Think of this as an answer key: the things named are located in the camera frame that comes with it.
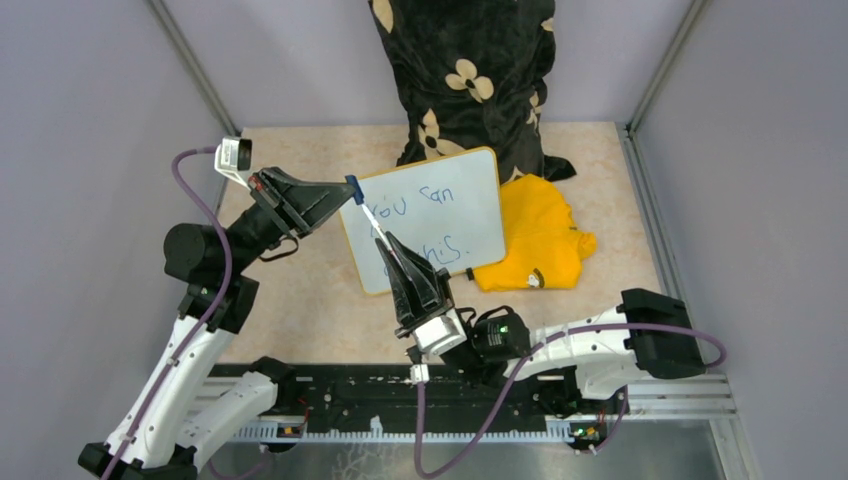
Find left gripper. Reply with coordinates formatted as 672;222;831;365
225;166;359;275

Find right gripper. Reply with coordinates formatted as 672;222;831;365
380;233;483;375

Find blue marker cap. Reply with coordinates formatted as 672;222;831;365
345;175;364;206

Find white marker pen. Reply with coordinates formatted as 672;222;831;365
360;203;398;260

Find yellow-framed whiteboard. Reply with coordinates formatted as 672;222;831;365
340;147;506;295

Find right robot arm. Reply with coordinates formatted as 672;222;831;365
375;233;709;412

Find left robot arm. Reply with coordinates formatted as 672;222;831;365
78;167;363;479

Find yellow t-shirt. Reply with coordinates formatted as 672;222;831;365
473;174;598;292

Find black floral blanket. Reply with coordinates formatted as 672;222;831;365
368;0;577;183

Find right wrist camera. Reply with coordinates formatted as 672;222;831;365
407;309;467;385

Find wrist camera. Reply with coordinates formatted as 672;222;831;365
407;309;467;385
214;136;253;188

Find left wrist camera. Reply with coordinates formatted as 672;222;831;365
214;136;253;188

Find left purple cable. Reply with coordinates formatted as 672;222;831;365
99;146;234;480

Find purple cable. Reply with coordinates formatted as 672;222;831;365
99;146;234;480
413;322;728;480

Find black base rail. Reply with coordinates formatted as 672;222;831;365
228;360;631;445

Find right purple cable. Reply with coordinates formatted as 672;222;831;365
413;322;728;480

